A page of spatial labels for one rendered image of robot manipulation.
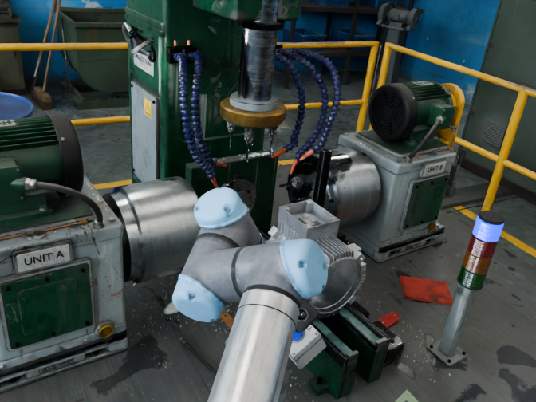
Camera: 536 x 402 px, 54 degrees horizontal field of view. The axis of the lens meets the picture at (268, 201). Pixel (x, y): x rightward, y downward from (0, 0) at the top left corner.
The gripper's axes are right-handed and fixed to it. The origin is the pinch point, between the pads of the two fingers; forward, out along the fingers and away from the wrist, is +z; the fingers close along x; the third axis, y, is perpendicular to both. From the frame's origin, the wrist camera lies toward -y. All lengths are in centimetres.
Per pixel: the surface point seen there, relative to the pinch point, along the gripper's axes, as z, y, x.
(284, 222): 6.7, 30.3, -17.9
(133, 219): -11.3, 44.6, 10.5
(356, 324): 28.0, 8.6, -15.9
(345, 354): 23.3, 1.9, -7.9
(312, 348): 3.8, -3.5, -0.6
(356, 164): 23, 46, -52
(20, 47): 6, 272, -1
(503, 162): 177, 114, -201
